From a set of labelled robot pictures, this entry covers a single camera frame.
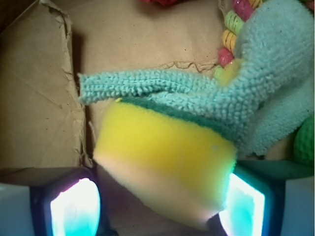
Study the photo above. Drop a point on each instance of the red crumpled paper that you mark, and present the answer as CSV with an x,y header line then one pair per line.
x,y
163,3

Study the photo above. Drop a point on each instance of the multicolour rope toy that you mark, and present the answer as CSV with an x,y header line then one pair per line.
x,y
232,37

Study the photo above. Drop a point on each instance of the light blue microfiber cloth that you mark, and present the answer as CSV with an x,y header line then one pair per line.
x,y
271,95

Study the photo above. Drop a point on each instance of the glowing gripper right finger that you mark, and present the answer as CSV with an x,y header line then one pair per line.
x,y
270,198

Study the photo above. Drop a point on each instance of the brown paper bag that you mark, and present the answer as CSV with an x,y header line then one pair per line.
x,y
44,44

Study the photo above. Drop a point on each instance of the yellow green sponge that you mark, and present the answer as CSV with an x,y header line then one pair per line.
x,y
175,167

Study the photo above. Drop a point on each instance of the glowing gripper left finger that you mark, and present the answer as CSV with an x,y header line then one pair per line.
x,y
50,202

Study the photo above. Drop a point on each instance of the green rubber ball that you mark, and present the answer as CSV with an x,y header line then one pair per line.
x,y
304,143

